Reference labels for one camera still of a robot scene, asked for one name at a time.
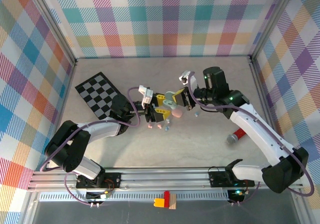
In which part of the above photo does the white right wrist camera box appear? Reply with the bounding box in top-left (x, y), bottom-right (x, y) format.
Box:
top-left (178, 70), bottom-right (196, 86)

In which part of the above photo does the black left controller box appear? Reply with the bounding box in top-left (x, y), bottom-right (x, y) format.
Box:
top-left (86, 190), bottom-right (112, 201)

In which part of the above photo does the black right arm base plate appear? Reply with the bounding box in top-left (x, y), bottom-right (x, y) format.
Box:
top-left (208, 170), bottom-right (256, 187)

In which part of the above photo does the thin aluminium frame rail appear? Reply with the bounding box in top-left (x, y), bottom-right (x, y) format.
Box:
top-left (74, 55), bottom-right (252, 60)

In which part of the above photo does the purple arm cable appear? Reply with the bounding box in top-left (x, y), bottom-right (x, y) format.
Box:
top-left (188, 71), bottom-right (315, 206)
top-left (39, 87), bottom-right (141, 206)

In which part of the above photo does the aluminium mounting rail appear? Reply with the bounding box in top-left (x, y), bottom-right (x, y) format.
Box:
top-left (27, 167), bottom-right (305, 192)

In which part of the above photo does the aluminium frame post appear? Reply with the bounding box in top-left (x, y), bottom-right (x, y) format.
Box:
top-left (23, 0), bottom-right (77, 67)
top-left (248, 0), bottom-right (301, 63)

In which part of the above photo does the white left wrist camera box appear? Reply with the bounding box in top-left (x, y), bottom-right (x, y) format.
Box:
top-left (138, 84), bottom-right (154, 109)

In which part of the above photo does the tan wooden block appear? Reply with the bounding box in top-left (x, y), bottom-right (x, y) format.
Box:
top-left (168, 193), bottom-right (177, 210)

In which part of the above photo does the mint green earbud charging case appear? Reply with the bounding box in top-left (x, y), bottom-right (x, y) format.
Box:
top-left (162, 91), bottom-right (179, 110)

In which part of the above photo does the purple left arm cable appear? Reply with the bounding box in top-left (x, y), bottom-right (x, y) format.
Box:
top-left (39, 87), bottom-right (141, 206)

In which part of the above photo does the black controller box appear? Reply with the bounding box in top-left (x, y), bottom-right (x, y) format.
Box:
top-left (86, 190), bottom-right (112, 201)
top-left (227, 188), bottom-right (246, 202)

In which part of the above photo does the aluminium side frame rail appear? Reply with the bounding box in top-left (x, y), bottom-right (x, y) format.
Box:
top-left (247, 56), bottom-right (288, 168)
top-left (44, 61), bottom-right (78, 172)

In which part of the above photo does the tall red building block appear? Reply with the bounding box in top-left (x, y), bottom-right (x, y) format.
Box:
top-left (163, 190), bottom-right (171, 208)

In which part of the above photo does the black grey chessboard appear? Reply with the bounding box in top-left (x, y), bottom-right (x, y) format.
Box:
top-left (74, 71), bottom-right (125, 121)

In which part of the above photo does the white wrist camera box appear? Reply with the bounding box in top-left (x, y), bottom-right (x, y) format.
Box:
top-left (178, 70), bottom-right (196, 86)
top-left (138, 84), bottom-right (154, 109)

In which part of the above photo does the black right controller box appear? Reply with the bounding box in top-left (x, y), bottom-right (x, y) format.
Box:
top-left (227, 188), bottom-right (246, 202)

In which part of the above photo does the white slotted cable duct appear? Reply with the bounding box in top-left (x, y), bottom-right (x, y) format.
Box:
top-left (38, 192), bottom-right (231, 202)

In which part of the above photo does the red marker with grey cap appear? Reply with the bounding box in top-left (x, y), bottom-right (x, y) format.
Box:
top-left (226, 127), bottom-right (248, 145)

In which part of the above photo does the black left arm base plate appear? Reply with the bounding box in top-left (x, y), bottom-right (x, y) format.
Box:
top-left (76, 172), bottom-right (122, 190)

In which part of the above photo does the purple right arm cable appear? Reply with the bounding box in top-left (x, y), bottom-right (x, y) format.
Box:
top-left (188, 71), bottom-right (315, 206)

